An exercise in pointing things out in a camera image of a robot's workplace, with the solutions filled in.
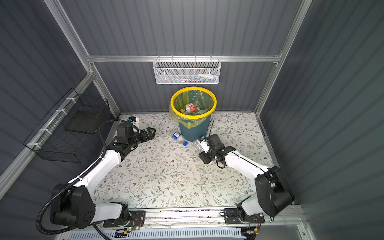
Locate teal bin with yellow rim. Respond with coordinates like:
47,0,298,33
169,86,217,143

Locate black wire wall basket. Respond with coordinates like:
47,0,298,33
24,92,113,163

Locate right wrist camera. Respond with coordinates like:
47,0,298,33
206,134,223,150

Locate items in white basket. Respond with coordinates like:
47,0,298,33
176,74,219,84

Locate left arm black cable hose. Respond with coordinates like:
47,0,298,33
35,118,133,235

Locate clear bottle pink label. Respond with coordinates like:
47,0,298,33
183,101,201,115

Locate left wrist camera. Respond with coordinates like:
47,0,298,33
128,116,140,128

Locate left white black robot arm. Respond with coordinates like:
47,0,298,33
49,121,156,229

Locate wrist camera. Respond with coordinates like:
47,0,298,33
128,116,140,128
206,134,223,150

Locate yellow plastic bin liner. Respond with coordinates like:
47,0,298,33
170,87,217,129

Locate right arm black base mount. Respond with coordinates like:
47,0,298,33
220,208,265,225

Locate aluminium rail at front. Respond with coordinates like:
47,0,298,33
131,205,307,229

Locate white wire wall basket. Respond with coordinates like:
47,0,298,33
153,58,222,85

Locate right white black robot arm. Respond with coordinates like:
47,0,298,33
194,139,295,224

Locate clear bottle blue label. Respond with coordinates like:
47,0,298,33
172,131,188,146

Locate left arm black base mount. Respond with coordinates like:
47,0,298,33
103,211,147,229

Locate clear bottle white cap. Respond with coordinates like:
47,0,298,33
192,139,203,153

